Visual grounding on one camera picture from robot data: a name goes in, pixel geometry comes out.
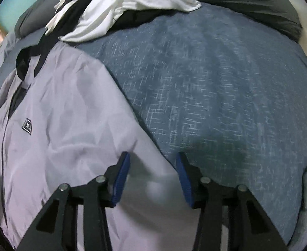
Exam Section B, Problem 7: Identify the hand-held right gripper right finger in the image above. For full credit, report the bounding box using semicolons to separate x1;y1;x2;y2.
176;152;289;251

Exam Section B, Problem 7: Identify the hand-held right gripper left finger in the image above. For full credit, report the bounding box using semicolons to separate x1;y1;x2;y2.
17;152;131;251

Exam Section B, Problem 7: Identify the light grey jacket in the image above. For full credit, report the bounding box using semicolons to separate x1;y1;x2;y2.
0;38;203;251

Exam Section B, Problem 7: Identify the blue woven bedspread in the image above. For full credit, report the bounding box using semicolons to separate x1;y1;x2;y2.
0;3;307;251

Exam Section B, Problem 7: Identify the dark grey pillow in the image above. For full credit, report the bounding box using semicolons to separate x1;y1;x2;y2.
187;0;303;43
13;0;66;37

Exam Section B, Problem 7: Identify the black garment with beige trim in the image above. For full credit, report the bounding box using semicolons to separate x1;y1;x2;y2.
34;0;125;77

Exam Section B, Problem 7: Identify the white cream-collared shirt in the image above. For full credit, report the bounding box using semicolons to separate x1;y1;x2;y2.
45;0;101;36

